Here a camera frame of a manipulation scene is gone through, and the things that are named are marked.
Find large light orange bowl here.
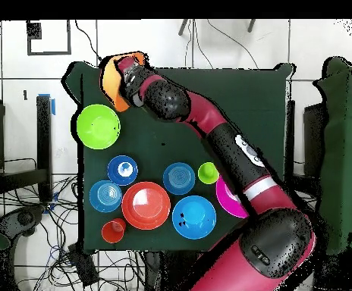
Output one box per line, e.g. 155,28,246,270
99,51,149,114

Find large pink bowl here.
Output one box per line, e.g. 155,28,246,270
215,174,250,219

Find grey tripod legs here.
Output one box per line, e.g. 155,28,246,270
178,19,257,36

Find light green bowl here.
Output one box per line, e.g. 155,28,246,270
76,103,121,150

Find dark green tablecloth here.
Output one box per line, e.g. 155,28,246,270
61,59,295,252

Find small dark blue bowl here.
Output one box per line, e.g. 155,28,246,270
107,155,139,186

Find small light blue bowl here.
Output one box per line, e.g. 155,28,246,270
162,161,196,196
89,180,123,214

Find light green cup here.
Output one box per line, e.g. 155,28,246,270
197,161,221,185

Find shallow red-orange bowl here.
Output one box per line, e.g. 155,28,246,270
121,181,171,231

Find medium blue bowl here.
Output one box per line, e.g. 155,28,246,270
171,195,217,240

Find red-orange cup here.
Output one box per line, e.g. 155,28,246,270
101,217,127,244

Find black chair base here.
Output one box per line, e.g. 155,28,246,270
0,204,46,243

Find black power strip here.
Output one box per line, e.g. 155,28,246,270
68,243,100,287

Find black bench frame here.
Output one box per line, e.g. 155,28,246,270
0,95,54,204

